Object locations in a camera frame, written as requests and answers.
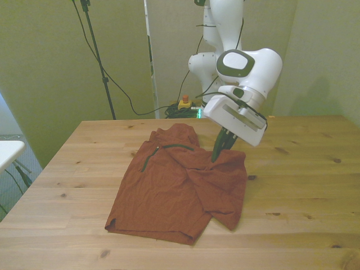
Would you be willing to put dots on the yellow emergency stop box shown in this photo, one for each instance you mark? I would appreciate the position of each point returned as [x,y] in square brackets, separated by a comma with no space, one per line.
[186,103]

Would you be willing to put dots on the dark red jacket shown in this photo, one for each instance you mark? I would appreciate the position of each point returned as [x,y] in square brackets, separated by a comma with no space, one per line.
[168,191]

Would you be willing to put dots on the white folding side table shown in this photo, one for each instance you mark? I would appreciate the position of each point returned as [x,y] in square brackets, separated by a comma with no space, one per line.
[9,153]

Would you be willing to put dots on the white vertical panel edge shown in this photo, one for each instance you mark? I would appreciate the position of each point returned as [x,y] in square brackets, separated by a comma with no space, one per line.
[152,56]

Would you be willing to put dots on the black tripod stand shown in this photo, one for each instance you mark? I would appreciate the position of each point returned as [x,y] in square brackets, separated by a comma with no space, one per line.
[97,56]

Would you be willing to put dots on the silver wrist camera bar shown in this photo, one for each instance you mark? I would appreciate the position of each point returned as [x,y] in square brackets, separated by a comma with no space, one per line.
[246,115]

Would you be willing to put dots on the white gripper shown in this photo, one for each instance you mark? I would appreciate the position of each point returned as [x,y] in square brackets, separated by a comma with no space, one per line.
[222,114]

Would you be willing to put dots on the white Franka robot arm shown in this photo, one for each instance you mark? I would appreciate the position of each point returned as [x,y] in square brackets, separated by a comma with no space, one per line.
[261,70]

